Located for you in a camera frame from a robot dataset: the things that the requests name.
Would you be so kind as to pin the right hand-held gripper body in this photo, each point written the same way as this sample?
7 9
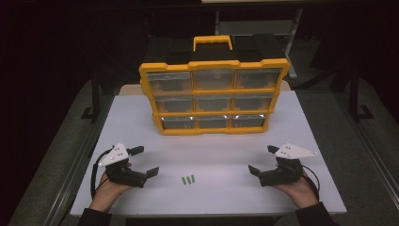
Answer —
282 174

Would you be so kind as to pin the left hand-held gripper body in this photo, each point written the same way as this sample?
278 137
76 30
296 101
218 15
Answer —
117 155

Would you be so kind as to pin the clear plastic organizer drawer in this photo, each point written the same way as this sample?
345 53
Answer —
169 81

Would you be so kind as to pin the yellow black organizer case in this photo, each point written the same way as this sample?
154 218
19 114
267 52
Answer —
213 64

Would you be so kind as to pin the person's right hand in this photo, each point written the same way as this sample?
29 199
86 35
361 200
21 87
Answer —
296 191

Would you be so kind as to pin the person's left hand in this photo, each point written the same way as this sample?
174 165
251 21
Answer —
108 191

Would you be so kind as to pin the black metal stand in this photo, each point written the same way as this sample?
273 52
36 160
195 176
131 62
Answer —
95 94
354 94

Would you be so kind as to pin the grid of clear drawers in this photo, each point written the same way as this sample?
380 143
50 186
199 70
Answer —
216 102

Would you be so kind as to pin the aluminium rail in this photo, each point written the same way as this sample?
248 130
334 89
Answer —
373 157
72 175

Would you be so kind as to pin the white frame table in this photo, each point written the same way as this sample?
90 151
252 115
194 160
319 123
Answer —
251 27

